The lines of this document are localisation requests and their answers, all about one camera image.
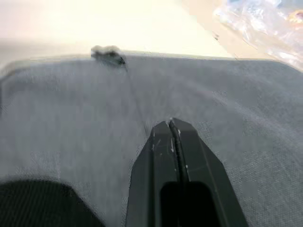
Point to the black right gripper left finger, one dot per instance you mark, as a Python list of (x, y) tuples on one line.
[(151, 179)]

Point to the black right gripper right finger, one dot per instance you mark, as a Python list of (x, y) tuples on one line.
[(206, 179)]

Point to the grey fabric laptop bag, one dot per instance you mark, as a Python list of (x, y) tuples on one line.
[(78, 123)]

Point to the clear crinkled plastic bag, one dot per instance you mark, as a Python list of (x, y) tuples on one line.
[(267, 26)]

